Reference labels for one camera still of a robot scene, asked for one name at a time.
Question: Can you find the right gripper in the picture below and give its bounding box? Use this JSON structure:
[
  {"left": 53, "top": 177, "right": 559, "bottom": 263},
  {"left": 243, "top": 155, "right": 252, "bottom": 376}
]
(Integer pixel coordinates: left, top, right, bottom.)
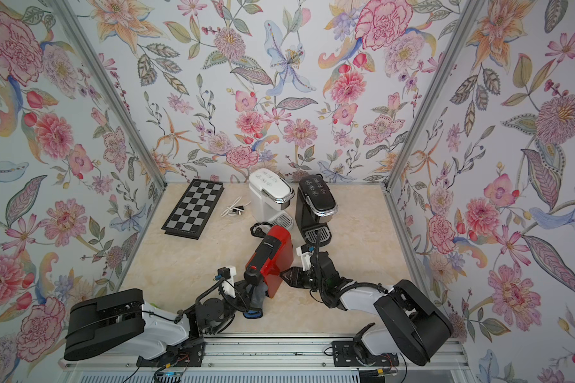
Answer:
[{"left": 280, "top": 267, "right": 328, "bottom": 293}]

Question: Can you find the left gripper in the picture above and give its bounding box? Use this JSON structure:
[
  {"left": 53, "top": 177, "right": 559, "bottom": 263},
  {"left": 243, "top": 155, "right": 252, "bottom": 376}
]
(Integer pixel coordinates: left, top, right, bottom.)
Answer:
[{"left": 210, "top": 277, "right": 260, "bottom": 335}]

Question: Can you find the grey cleaning cloth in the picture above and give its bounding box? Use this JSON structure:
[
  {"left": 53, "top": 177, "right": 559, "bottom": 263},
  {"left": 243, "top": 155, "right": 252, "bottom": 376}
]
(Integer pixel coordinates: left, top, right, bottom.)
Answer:
[{"left": 243, "top": 282, "right": 268, "bottom": 319}]

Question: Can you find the red coffee machine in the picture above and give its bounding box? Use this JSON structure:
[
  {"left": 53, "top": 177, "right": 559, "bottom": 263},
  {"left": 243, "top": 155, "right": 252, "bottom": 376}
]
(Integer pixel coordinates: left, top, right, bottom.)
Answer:
[{"left": 244, "top": 226, "right": 294, "bottom": 298}]

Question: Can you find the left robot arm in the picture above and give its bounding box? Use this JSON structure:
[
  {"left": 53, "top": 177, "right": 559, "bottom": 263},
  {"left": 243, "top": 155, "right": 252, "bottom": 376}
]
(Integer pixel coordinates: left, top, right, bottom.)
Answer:
[{"left": 64, "top": 279, "right": 268, "bottom": 363}]

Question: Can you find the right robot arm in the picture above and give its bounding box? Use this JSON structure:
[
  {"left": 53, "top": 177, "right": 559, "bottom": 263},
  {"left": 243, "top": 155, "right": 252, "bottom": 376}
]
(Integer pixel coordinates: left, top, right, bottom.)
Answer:
[{"left": 280, "top": 252, "right": 454, "bottom": 366}]

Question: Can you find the black coffee machine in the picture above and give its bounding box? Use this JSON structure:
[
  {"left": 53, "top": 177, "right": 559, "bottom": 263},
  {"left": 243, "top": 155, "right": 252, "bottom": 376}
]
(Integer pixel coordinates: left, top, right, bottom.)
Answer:
[{"left": 295, "top": 175, "right": 338, "bottom": 247}]

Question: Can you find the white coffee machine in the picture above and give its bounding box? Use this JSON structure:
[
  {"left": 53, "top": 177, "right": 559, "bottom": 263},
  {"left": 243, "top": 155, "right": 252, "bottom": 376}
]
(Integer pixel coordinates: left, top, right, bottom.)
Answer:
[{"left": 249, "top": 169, "right": 295, "bottom": 230}]

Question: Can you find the black white chessboard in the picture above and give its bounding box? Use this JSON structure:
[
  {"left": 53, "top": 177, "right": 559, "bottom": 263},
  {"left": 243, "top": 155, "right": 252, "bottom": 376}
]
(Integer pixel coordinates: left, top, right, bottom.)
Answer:
[{"left": 161, "top": 179, "right": 225, "bottom": 240}]

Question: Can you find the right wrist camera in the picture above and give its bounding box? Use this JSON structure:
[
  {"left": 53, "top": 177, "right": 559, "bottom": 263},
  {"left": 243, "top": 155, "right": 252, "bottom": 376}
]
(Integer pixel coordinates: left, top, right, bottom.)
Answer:
[{"left": 296, "top": 244, "right": 315, "bottom": 272}]

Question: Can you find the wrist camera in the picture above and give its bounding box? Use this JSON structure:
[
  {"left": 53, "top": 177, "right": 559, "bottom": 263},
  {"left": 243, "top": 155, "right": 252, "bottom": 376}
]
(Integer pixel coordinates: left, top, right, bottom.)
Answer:
[
  {"left": 217, "top": 267, "right": 236, "bottom": 298},
  {"left": 296, "top": 244, "right": 315, "bottom": 272}
]

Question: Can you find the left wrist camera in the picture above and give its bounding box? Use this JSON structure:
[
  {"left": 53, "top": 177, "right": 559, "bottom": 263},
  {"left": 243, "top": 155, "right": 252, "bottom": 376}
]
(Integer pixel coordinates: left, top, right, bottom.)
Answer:
[{"left": 217, "top": 267, "right": 236, "bottom": 298}]

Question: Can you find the black power cord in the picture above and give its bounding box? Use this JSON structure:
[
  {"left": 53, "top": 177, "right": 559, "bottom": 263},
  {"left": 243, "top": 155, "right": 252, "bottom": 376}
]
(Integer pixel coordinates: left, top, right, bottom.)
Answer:
[{"left": 248, "top": 221, "right": 274, "bottom": 238}]

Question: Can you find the aluminium rail frame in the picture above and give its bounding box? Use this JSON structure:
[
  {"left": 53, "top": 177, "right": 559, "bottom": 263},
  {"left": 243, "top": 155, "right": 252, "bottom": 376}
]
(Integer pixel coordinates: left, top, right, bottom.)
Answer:
[{"left": 59, "top": 334, "right": 474, "bottom": 382}]

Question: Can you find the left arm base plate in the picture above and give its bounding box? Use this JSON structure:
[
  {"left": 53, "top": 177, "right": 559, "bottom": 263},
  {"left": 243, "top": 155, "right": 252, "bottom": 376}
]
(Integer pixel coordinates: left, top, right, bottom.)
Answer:
[{"left": 136, "top": 342, "right": 205, "bottom": 369}]

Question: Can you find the white cable bundle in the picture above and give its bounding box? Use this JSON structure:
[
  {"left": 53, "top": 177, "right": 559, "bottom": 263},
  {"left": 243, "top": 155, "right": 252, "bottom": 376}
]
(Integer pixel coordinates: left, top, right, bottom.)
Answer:
[{"left": 219, "top": 195, "right": 251, "bottom": 220}]

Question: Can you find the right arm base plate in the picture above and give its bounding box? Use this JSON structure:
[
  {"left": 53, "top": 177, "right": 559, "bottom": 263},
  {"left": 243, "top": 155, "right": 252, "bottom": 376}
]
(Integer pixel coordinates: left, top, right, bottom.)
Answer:
[{"left": 330, "top": 340, "right": 400, "bottom": 368}]

